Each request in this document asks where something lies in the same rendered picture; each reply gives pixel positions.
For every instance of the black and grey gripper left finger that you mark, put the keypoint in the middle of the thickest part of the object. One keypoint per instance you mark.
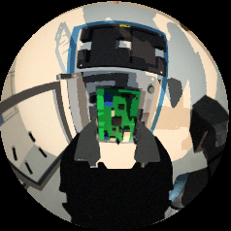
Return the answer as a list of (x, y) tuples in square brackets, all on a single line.
[(83, 152)]

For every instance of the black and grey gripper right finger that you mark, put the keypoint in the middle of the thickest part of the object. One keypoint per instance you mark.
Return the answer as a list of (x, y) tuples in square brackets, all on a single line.
[(151, 153)]

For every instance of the green circuit board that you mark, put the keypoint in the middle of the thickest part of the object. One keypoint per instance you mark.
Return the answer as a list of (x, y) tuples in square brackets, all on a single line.
[(117, 110)]

